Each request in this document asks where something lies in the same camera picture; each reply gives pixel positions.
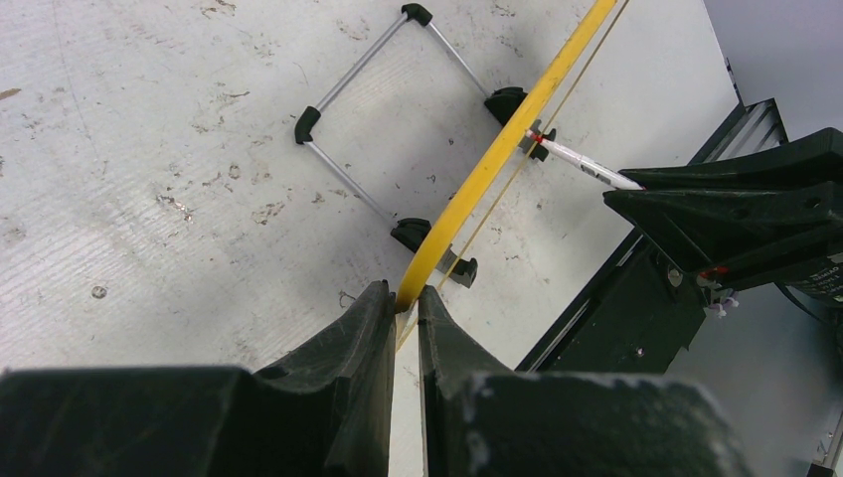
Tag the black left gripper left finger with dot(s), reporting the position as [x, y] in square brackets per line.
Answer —
[323, 409]

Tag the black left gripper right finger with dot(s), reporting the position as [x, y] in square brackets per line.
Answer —
[483, 419]

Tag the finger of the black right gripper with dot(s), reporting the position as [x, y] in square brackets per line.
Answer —
[811, 160]
[743, 239]

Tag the white marker pen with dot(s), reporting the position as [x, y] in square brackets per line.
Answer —
[590, 167]

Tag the yellow framed small whiteboard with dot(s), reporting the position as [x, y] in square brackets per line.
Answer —
[627, 83]

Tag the black whiteboard foot left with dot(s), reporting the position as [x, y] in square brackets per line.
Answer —
[459, 270]

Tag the black whiteboard foot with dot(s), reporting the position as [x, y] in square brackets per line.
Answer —
[459, 270]
[533, 142]

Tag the black whiteboard foot right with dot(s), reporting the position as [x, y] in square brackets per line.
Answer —
[533, 142]

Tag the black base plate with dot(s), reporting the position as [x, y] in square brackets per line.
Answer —
[633, 316]

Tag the metal whiteboard stand frame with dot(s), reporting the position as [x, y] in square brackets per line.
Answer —
[388, 128]

